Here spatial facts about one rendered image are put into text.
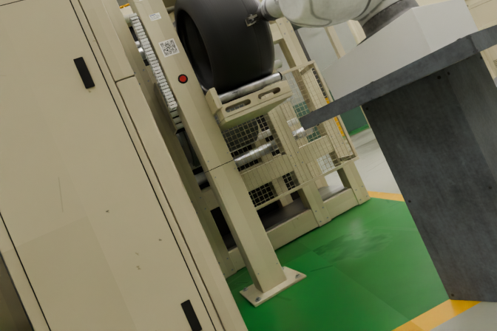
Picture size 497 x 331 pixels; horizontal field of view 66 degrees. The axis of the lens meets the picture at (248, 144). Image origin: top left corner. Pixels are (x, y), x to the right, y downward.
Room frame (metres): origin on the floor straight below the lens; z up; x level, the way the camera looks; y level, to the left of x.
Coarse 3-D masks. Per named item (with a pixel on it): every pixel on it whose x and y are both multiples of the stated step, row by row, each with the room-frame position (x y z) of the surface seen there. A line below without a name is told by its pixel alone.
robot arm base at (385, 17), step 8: (408, 0) 1.01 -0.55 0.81; (392, 8) 1.01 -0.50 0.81; (400, 8) 1.01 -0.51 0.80; (408, 8) 1.01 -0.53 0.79; (376, 16) 1.03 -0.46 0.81; (384, 16) 1.02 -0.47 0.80; (392, 16) 1.01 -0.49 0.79; (368, 24) 1.06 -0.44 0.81; (376, 24) 1.04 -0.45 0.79; (384, 24) 1.02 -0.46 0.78; (368, 32) 1.07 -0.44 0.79; (376, 32) 1.04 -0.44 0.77
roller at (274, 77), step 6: (276, 72) 1.83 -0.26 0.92; (264, 78) 1.80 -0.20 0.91; (270, 78) 1.81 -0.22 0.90; (276, 78) 1.82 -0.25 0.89; (282, 78) 1.84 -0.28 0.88; (246, 84) 1.78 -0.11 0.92; (252, 84) 1.78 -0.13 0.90; (258, 84) 1.79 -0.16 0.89; (264, 84) 1.80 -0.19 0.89; (270, 84) 1.83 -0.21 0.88; (234, 90) 1.75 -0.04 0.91; (240, 90) 1.76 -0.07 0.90; (246, 90) 1.77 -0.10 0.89; (252, 90) 1.79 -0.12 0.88; (222, 96) 1.73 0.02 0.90; (228, 96) 1.74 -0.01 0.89; (234, 96) 1.75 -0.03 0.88; (222, 102) 1.74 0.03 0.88
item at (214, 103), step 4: (212, 88) 1.68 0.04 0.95; (208, 92) 1.71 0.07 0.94; (212, 92) 1.68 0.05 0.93; (216, 92) 1.69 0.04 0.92; (208, 96) 1.73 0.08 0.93; (212, 96) 1.68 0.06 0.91; (216, 96) 1.68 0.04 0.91; (208, 100) 1.76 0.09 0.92; (212, 100) 1.70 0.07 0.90; (216, 100) 1.68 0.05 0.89; (212, 104) 1.72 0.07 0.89; (216, 104) 1.68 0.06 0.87; (220, 104) 1.69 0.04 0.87; (212, 108) 1.75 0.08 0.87; (216, 108) 1.69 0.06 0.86; (220, 108) 1.69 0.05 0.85; (212, 112) 1.78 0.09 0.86; (216, 112) 1.76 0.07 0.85
